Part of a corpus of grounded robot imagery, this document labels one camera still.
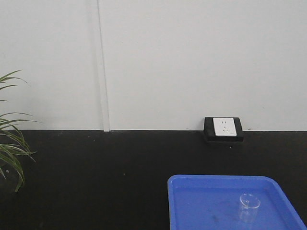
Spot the clear glass beaker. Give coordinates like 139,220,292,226
238,193,261,223

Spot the blue plastic tray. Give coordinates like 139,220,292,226
167,175,306,230

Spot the green spider plant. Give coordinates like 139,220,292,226
0,69,40,193

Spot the white wall power socket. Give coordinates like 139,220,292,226
203,117,244,142

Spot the white wall trim strip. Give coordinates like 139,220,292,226
95,0,110,132

